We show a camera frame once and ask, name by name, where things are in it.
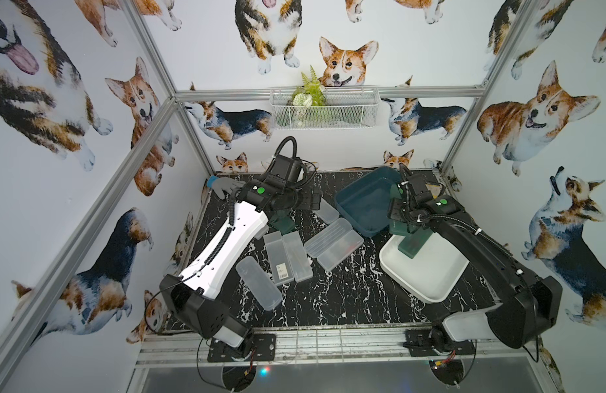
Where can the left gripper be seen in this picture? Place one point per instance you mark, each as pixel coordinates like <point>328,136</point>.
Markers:
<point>287,209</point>

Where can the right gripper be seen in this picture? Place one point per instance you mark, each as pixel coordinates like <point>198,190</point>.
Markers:
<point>393,207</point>

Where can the dark green case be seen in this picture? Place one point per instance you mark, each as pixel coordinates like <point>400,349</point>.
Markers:
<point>282,222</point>
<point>397,225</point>
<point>413,243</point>

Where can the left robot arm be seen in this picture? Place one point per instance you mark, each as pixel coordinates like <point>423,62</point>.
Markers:
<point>191,295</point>

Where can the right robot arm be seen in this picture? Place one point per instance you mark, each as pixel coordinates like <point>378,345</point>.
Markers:
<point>528,304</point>

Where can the teal storage box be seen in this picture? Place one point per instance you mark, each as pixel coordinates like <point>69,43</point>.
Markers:
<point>365,202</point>

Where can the clear case with pencil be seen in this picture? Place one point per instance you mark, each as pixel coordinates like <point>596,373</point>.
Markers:
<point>299,261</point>

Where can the white storage box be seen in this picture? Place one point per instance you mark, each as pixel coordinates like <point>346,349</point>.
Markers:
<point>431,274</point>

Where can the clear rounded case back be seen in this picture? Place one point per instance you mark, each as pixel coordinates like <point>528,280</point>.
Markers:
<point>326,212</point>

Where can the clear rounded case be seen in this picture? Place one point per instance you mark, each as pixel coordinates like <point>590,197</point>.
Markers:
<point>259,284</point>
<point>326,212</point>

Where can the grey work glove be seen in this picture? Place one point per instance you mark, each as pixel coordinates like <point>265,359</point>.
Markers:
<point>222,186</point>

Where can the clear case with red pen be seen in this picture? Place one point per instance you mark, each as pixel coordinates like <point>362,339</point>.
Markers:
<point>340,250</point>

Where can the clear case with barcode label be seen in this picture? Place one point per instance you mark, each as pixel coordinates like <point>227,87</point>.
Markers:
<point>278,258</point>

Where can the clear rounded case front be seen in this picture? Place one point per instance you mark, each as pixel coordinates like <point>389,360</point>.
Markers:
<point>259,284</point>

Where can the artificial fern with flower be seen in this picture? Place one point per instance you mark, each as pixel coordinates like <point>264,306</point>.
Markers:
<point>308,101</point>

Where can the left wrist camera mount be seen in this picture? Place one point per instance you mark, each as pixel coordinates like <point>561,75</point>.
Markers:
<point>287,168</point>

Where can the white wire wall basket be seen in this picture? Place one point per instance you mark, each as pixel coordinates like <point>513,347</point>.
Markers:
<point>327,108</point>

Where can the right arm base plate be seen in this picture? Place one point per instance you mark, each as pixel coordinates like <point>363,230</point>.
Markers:
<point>430,341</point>

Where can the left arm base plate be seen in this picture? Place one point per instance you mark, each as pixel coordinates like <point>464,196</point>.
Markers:
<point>256,347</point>

